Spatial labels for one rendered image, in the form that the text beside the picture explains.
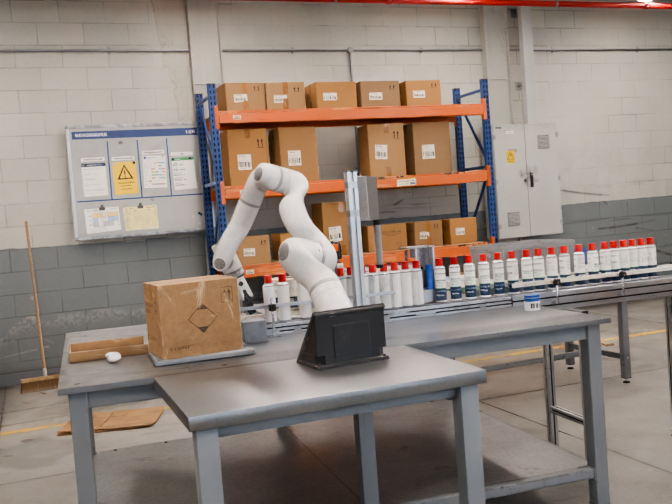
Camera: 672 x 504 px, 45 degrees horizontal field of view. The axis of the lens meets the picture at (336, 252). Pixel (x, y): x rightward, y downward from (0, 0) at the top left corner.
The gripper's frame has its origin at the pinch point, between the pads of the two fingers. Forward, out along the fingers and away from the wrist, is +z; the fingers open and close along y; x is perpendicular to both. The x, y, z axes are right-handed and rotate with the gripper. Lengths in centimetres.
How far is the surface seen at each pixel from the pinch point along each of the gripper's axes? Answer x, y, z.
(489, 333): -69, -65, 38
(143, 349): 47.2, -13.0, -6.9
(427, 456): -43, -11, 93
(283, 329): -8.2, -5.5, 13.0
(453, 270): -92, -2, 25
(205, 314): 22, -44, -13
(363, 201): -60, -17, -23
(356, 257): -47, -17, -3
